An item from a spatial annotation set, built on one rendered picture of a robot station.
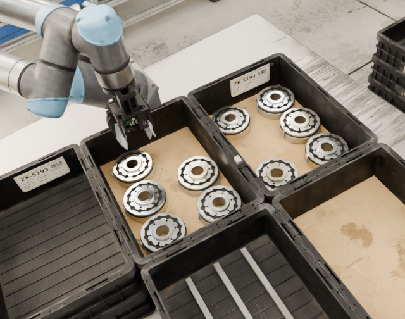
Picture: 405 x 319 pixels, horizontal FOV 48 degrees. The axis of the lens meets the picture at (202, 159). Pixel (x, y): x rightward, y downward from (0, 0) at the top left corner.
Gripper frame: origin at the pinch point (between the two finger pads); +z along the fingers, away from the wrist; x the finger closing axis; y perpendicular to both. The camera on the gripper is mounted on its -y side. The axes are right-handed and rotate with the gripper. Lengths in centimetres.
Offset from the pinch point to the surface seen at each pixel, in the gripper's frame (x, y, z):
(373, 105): 72, 6, 24
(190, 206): 4.2, 17.4, 10.9
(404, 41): 123, -32, 45
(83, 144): -11.9, -6.5, 0.9
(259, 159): 25.6, 13.9, 10.9
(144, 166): -0.8, 2.5, 7.8
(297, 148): 35.5, 16.1, 10.9
